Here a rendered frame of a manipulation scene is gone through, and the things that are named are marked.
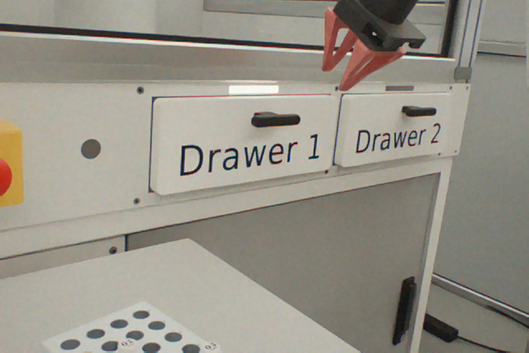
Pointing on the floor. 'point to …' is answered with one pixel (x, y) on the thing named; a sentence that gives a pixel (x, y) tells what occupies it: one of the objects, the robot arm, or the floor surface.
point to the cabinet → (288, 245)
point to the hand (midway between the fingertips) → (337, 74)
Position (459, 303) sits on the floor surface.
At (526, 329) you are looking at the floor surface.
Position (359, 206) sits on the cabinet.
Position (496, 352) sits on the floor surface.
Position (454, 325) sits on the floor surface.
